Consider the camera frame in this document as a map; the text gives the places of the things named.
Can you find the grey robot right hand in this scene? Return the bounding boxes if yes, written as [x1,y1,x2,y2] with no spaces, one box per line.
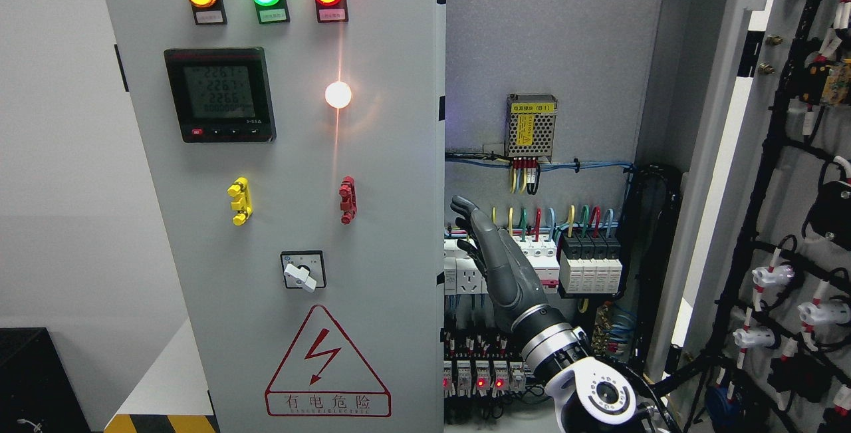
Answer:
[451,196,548,333]

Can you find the grey cabinet door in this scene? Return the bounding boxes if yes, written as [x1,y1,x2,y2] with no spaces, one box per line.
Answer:
[636,0,849,432]
[106,0,445,432]

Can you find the white socket breaker row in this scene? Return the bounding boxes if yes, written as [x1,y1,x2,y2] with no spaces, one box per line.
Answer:
[443,237,559,296]

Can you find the black white surge protector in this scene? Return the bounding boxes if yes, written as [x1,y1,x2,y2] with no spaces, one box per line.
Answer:
[558,235,624,299]

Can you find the relay row with red leds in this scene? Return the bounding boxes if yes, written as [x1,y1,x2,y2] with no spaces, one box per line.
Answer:
[443,359,532,398]

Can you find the metal mesh power supply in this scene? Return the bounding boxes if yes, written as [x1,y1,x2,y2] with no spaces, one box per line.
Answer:
[505,93,557,158]

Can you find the red electric hazard sticker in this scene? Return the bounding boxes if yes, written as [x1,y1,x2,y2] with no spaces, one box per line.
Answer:
[265,305,392,417]

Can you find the white glowing indicator light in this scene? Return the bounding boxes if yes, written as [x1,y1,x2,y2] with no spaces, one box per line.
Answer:
[324,80,352,109]

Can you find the black digital power meter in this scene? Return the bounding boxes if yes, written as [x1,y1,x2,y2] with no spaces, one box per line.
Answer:
[164,46,276,143]

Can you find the black cable loom right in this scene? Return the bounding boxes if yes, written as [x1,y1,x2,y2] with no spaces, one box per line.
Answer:
[618,164,684,380]

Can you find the red terminal post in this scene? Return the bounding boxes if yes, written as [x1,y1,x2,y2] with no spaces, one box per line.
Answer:
[338,176,358,225]

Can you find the yellow terminal post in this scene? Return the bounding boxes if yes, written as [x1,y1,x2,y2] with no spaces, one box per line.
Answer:
[227,176,253,226]

